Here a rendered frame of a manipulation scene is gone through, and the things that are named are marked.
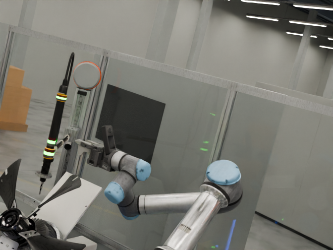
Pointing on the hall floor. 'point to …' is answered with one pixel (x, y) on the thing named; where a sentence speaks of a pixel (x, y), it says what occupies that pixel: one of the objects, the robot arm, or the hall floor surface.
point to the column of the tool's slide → (79, 133)
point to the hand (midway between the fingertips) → (81, 140)
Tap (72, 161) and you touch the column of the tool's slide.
